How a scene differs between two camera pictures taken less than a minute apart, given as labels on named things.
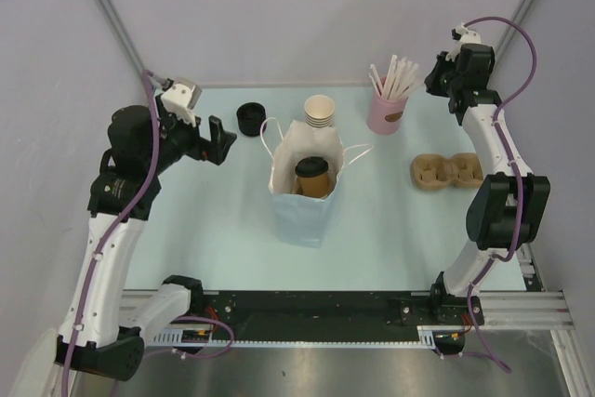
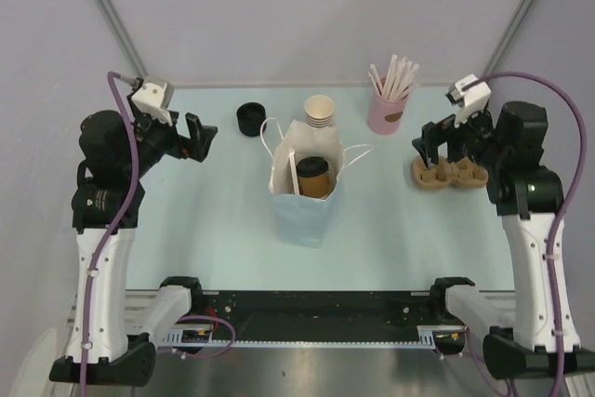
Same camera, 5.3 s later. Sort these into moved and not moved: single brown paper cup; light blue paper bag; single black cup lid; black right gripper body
Moved: black right gripper body
Not moved: light blue paper bag; single brown paper cup; single black cup lid
